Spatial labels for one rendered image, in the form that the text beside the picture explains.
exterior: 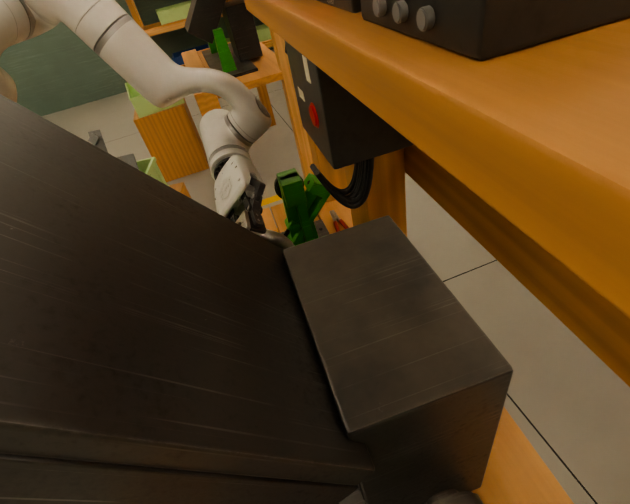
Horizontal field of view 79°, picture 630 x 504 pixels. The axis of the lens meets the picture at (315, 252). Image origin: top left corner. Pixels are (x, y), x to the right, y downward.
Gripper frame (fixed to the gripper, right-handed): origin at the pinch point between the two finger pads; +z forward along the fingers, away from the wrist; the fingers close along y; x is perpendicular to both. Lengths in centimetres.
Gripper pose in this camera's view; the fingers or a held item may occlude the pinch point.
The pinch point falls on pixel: (250, 229)
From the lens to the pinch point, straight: 67.8
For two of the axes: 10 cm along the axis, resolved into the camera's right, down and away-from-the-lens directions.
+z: 3.2, 7.7, -5.6
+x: 7.5, 1.6, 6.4
